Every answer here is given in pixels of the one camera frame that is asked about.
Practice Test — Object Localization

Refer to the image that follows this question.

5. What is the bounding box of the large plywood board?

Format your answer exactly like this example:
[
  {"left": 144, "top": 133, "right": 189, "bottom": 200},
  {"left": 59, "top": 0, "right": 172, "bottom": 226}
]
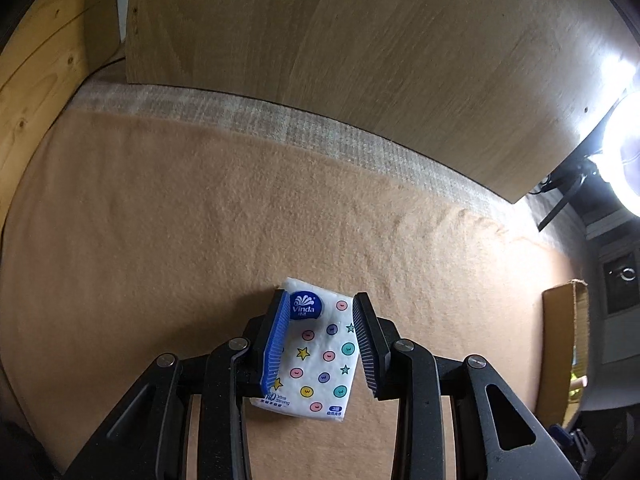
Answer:
[{"left": 125, "top": 0, "right": 640, "bottom": 205}]

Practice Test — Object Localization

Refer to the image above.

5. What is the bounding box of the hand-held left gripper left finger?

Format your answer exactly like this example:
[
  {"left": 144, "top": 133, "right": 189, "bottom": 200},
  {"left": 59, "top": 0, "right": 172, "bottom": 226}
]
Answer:
[{"left": 65, "top": 287, "right": 293, "bottom": 480}]

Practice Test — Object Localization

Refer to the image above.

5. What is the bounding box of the black tripod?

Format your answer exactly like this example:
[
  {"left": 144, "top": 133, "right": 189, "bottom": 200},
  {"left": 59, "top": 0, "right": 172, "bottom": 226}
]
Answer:
[{"left": 537, "top": 160, "right": 601, "bottom": 233}]

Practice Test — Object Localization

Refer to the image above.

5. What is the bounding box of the ring light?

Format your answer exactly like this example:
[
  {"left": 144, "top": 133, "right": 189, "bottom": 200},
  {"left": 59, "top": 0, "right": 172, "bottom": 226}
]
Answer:
[{"left": 597, "top": 55, "right": 640, "bottom": 217}]

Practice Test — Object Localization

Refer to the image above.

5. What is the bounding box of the dotted tissue pack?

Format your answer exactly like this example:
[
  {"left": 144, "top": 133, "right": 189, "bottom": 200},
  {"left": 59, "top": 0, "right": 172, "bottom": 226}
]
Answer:
[{"left": 248, "top": 276, "right": 359, "bottom": 422}]

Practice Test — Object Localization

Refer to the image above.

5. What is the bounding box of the pine plank panel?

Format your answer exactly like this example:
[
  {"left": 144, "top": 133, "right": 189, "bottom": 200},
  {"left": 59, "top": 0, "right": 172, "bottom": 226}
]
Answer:
[{"left": 0, "top": 0, "right": 126, "bottom": 231}]

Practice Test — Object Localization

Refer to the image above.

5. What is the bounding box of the cardboard box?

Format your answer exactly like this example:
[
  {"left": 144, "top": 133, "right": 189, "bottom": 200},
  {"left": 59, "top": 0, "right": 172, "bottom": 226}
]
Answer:
[{"left": 542, "top": 279, "right": 592, "bottom": 428}]

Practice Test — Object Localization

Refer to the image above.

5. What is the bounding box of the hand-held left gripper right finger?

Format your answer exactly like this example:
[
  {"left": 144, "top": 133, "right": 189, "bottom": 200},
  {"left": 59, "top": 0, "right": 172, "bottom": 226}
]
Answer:
[{"left": 351, "top": 291, "right": 581, "bottom": 480}]

